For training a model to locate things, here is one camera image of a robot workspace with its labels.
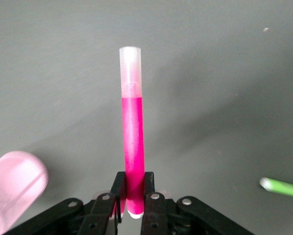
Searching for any green marker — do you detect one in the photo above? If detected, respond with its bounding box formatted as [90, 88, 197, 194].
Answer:
[259, 177, 293, 200]

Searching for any pink plastic cup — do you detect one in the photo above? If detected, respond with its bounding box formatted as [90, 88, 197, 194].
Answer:
[0, 150, 49, 235]

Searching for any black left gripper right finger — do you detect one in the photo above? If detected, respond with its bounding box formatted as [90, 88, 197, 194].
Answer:
[140, 171, 255, 235]

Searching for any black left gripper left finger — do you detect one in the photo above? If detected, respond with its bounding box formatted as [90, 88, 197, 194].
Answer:
[4, 171, 127, 235]

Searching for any pink marker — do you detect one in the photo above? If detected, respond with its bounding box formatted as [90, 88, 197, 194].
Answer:
[118, 46, 147, 219]

